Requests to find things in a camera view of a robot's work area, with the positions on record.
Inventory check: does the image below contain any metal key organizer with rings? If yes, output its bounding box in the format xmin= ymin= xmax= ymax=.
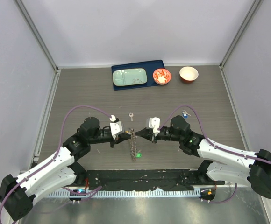
xmin=127 ymin=128 xmax=142 ymax=161

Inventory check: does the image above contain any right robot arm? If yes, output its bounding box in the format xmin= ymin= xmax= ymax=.
xmin=135 ymin=115 xmax=271 ymax=199

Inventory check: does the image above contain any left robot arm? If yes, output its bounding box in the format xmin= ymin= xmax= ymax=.
xmin=0 ymin=116 xmax=131 ymax=222

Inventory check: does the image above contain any silver key on table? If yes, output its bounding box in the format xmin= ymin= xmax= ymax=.
xmin=129 ymin=113 xmax=134 ymax=122

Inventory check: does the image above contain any key with blue tag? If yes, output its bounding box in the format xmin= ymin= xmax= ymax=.
xmin=182 ymin=109 xmax=191 ymax=119

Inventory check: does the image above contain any dark blue tray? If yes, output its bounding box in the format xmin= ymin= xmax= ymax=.
xmin=111 ymin=60 xmax=165 ymax=91

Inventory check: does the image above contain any light green rectangular plate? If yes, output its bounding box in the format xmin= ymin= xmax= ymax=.
xmin=112 ymin=68 xmax=148 ymax=87

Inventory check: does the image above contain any orange patterned small bowl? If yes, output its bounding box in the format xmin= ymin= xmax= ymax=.
xmin=153 ymin=69 xmax=172 ymax=85

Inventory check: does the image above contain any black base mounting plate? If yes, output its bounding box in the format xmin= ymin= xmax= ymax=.
xmin=85 ymin=169 xmax=225 ymax=191

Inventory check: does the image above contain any red cup white inside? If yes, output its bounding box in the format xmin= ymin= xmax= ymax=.
xmin=179 ymin=66 xmax=199 ymax=84

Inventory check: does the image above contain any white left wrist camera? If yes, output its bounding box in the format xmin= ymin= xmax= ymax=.
xmin=109 ymin=115 xmax=125 ymax=137

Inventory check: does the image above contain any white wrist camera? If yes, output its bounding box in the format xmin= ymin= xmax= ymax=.
xmin=146 ymin=117 xmax=160 ymax=136
xmin=109 ymin=115 xmax=125 ymax=137

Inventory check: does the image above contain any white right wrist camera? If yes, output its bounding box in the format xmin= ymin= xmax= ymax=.
xmin=146 ymin=117 xmax=160 ymax=136

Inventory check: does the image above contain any white slotted cable duct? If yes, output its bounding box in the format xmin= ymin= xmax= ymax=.
xmin=46 ymin=188 xmax=200 ymax=199

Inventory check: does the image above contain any left aluminium frame post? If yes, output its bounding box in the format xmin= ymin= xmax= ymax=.
xmin=14 ymin=0 xmax=58 ymax=72

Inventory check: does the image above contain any aluminium frame post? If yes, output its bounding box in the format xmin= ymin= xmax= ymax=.
xmin=220 ymin=0 xmax=263 ymax=69
xmin=14 ymin=0 xmax=58 ymax=72

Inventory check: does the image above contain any right aluminium frame post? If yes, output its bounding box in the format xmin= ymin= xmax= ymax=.
xmin=220 ymin=0 xmax=263 ymax=69

